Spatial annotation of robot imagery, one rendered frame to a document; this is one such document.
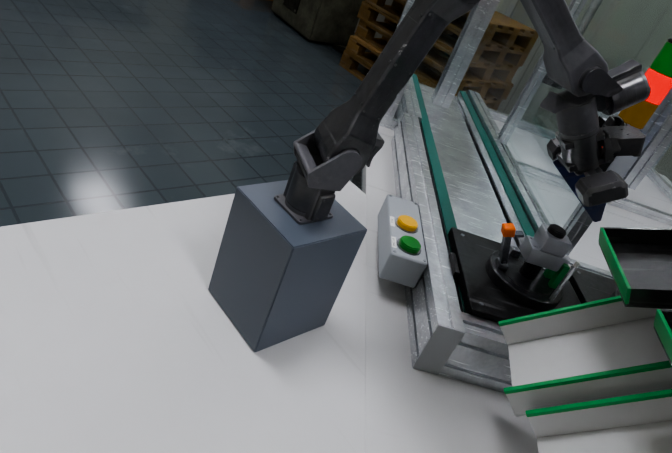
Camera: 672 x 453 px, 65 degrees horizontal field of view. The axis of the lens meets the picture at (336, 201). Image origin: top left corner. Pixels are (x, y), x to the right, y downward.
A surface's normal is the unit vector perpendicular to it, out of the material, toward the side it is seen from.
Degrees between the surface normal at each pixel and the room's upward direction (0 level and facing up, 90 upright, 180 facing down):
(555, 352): 45
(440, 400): 0
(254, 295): 90
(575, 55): 75
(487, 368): 90
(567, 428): 90
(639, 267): 25
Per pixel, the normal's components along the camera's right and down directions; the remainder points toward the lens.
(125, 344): 0.33, -0.81
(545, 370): -0.42, -0.85
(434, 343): -0.05, 0.51
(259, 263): -0.72, 0.13
